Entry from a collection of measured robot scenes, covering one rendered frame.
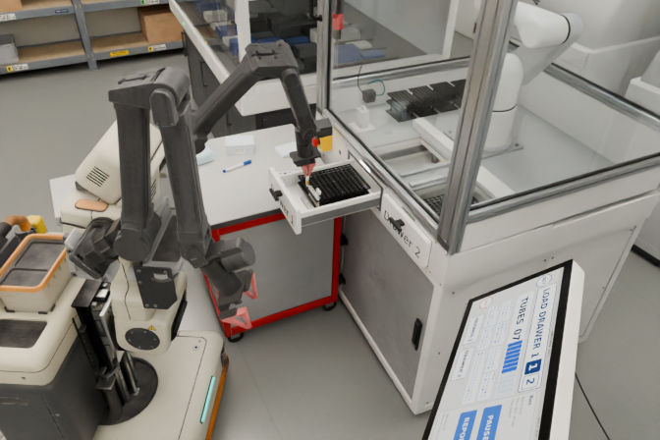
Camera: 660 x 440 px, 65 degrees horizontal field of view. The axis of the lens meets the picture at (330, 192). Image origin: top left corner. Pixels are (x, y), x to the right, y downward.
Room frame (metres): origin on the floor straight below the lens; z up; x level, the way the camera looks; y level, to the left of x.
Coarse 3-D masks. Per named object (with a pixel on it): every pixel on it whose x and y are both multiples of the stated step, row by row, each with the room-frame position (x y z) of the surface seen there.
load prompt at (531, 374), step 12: (540, 288) 0.86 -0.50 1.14; (552, 288) 0.83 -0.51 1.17; (540, 300) 0.82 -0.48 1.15; (552, 300) 0.79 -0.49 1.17; (540, 312) 0.77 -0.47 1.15; (552, 312) 0.75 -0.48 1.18; (540, 324) 0.74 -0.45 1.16; (528, 336) 0.72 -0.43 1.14; (540, 336) 0.70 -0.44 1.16; (528, 348) 0.69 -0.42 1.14; (540, 348) 0.67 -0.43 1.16; (528, 360) 0.65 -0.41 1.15; (540, 360) 0.64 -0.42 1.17; (528, 372) 0.62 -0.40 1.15; (540, 372) 0.61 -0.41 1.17; (528, 384) 0.59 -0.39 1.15; (540, 384) 0.58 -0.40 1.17
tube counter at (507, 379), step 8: (520, 328) 0.76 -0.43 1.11; (512, 336) 0.75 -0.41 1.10; (520, 336) 0.73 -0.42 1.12; (512, 344) 0.72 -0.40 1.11; (520, 344) 0.71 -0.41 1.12; (512, 352) 0.70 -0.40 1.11; (520, 352) 0.69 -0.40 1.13; (504, 360) 0.69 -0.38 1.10; (512, 360) 0.67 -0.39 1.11; (504, 368) 0.66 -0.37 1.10; (512, 368) 0.65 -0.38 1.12; (504, 376) 0.64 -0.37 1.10; (512, 376) 0.63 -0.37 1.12; (504, 384) 0.62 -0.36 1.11; (512, 384) 0.61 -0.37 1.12; (496, 392) 0.61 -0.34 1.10; (504, 392) 0.60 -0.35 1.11; (512, 392) 0.59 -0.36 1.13
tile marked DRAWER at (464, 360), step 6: (468, 348) 0.79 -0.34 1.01; (474, 348) 0.78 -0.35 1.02; (462, 354) 0.78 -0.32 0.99; (468, 354) 0.77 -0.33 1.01; (462, 360) 0.76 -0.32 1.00; (468, 360) 0.74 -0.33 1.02; (456, 366) 0.75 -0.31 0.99; (462, 366) 0.74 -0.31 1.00; (468, 366) 0.72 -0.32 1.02; (456, 372) 0.73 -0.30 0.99; (462, 372) 0.72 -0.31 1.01; (456, 378) 0.71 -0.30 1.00; (462, 378) 0.70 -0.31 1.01
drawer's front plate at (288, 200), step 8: (272, 168) 1.64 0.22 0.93; (272, 176) 1.61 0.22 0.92; (272, 184) 1.61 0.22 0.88; (280, 184) 1.54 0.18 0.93; (288, 192) 1.49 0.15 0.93; (280, 200) 1.53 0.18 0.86; (288, 200) 1.46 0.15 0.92; (288, 208) 1.46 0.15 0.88; (296, 208) 1.40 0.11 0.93; (288, 216) 1.46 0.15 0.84; (296, 216) 1.39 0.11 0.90; (296, 224) 1.39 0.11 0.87; (296, 232) 1.39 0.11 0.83
